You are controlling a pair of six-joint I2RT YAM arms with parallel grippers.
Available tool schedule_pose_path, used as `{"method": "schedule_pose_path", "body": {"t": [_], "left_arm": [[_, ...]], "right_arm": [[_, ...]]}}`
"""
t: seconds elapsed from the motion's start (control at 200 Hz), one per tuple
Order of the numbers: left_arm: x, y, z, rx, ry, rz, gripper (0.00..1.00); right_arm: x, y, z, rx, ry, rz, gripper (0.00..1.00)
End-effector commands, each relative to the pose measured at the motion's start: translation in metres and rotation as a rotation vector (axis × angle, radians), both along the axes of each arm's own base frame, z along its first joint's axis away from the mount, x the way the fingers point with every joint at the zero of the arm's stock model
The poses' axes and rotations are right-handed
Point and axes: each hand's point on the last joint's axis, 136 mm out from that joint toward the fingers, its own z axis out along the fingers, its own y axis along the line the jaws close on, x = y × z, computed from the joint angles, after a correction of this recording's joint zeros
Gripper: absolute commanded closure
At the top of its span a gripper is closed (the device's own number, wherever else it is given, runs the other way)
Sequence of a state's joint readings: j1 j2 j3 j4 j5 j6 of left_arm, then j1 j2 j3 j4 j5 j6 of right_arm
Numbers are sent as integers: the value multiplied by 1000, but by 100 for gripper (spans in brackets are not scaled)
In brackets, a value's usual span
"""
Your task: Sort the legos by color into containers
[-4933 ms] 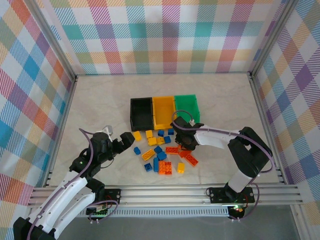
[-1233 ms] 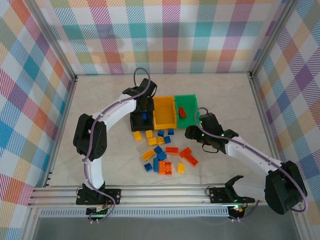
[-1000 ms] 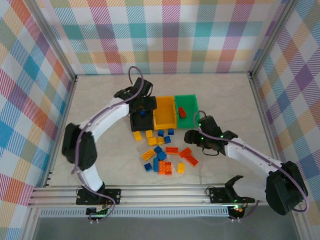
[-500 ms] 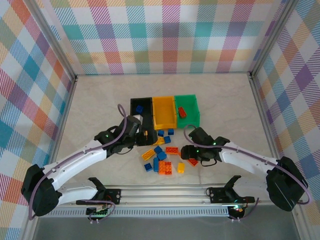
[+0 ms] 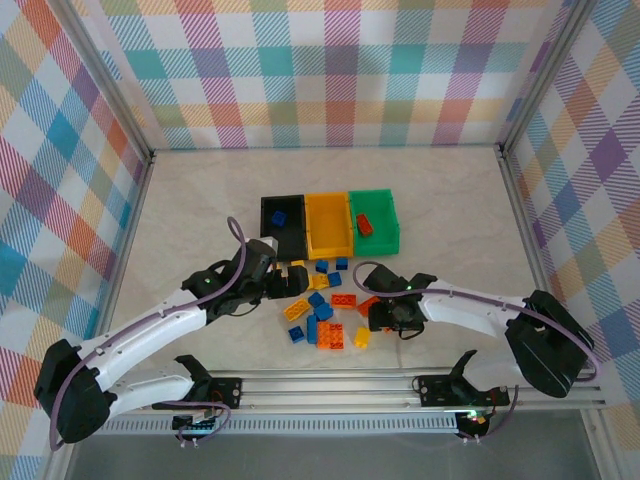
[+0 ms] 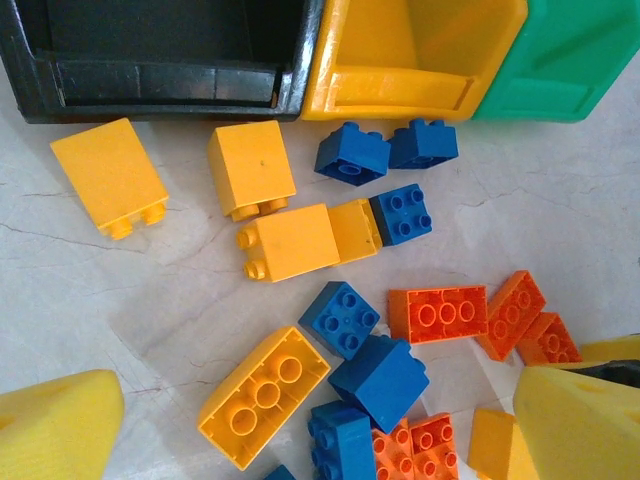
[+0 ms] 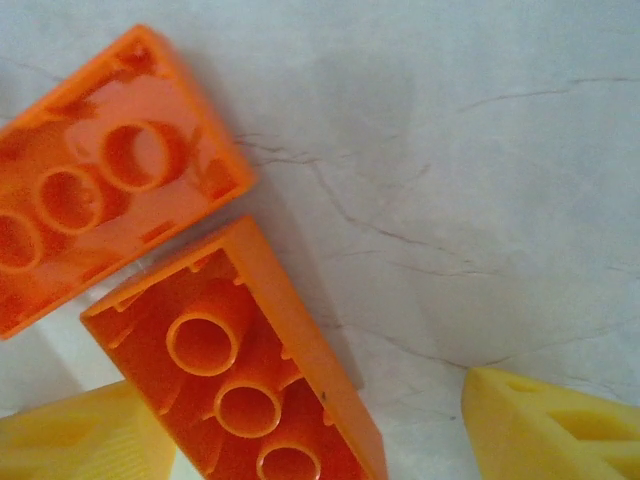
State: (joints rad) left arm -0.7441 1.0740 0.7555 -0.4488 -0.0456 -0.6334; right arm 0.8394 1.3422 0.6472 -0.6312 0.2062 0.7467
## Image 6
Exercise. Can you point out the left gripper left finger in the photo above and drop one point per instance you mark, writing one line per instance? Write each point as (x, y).
(55, 430)

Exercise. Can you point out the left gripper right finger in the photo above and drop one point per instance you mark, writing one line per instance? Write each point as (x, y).
(585, 430)

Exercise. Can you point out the yellow tall lego brick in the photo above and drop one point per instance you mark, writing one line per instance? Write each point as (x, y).
(295, 242)
(492, 445)
(107, 172)
(252, 165)

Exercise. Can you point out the orange long lego brick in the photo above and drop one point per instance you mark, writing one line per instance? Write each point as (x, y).
(434, 447)
(440, 315)
(512, 315)
(550, 342)
(392, 457)

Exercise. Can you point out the blue square lego brick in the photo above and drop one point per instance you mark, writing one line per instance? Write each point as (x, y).
(425, 142)
(382, 385)
(342, 445)
(352, 152)
(280, 474)
(340, 320)
(402, 215)

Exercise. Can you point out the yellow long lego brick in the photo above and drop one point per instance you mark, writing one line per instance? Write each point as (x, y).
(262, 400)

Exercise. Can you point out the yellow small lego brick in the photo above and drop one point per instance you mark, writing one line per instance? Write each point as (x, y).
(352, 232)

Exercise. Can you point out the black plastic bin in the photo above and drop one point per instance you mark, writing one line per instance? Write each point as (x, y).
(150, 95)

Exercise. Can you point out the green plastic bin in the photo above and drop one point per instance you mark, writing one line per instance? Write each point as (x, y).
(550, 75)

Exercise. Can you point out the yellow plastic bin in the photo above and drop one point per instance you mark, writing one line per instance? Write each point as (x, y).
(400, 85)

